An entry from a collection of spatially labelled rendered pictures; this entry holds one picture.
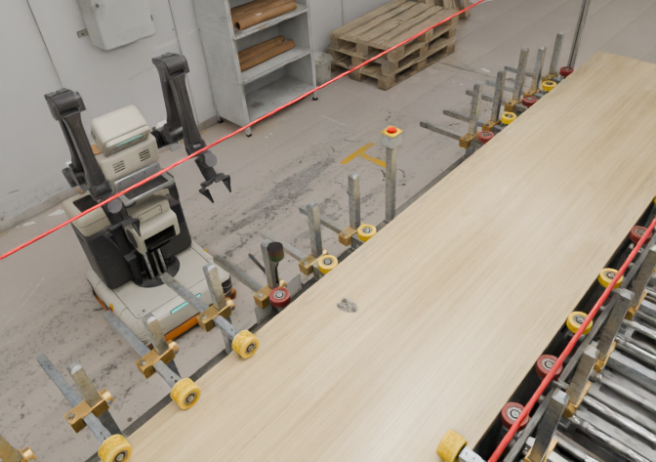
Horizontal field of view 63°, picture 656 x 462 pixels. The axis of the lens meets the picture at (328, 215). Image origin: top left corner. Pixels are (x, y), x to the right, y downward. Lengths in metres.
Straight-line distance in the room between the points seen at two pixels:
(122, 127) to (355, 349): 1.34
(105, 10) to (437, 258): 2.87
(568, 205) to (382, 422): 1.34
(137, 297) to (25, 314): 0.88
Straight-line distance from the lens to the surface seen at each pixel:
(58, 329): 3.59
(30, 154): 4.40
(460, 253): 2.23
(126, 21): 4.19
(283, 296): 2.06
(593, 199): 2.65
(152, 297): 3.10
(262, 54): 4.91
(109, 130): 2.42
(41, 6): 4.19
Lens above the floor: 2.42
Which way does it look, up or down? 39 degrees down
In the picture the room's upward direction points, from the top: 4 degrees counter-clockwise
